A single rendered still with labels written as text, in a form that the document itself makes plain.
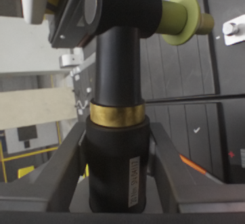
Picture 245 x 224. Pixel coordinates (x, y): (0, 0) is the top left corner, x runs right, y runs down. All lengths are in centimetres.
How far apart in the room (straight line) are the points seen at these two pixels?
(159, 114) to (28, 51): 428
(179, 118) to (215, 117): 6
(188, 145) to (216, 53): 13
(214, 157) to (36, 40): 448
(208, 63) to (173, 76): 6
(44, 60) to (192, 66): 429
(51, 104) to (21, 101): 64
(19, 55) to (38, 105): 116
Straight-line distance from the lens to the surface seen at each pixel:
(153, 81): 31
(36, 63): 443
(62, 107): 445
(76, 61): 99
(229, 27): 22
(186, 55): 26
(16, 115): 439
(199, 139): 26
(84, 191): 18
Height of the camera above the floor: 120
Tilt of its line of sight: 29 degrees down
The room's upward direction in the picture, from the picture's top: 98 degrees counter-clockwise
